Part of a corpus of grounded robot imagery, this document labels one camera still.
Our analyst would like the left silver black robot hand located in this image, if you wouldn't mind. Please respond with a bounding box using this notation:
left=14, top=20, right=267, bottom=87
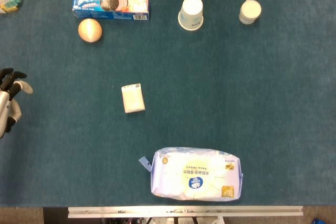
left=0, top=68, right=34, bottom=139

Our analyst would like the small white box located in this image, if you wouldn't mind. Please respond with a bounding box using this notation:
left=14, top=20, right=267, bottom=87
left=121, top=83, right=146, bottom=114

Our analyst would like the blue cookie box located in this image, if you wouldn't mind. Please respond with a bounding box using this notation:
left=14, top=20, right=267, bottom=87
left=72, top=0, right=151, bottom=22

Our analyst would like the wet wipes pack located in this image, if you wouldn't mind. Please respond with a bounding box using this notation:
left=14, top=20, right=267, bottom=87
left=138, top=146, right=244, bottom=202

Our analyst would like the clear snack container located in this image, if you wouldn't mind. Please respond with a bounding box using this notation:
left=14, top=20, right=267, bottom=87
left=0, top=0, right=24, bottom=14

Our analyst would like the round golden ball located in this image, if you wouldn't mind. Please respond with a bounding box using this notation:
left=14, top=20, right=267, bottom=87
left=78, top=18, right=103, bottom=43

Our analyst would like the white paper cup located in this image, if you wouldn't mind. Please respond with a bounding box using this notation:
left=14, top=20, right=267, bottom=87
left=177, top=0, right=204, bottom=31

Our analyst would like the small white lidded bottle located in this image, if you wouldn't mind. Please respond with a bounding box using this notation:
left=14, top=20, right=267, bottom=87
left=238, top=0, right=262, bottom=25

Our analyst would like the aluminium frame rail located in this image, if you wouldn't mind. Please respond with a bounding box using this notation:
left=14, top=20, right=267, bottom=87
left=67, top=205, right=303, bottom=219

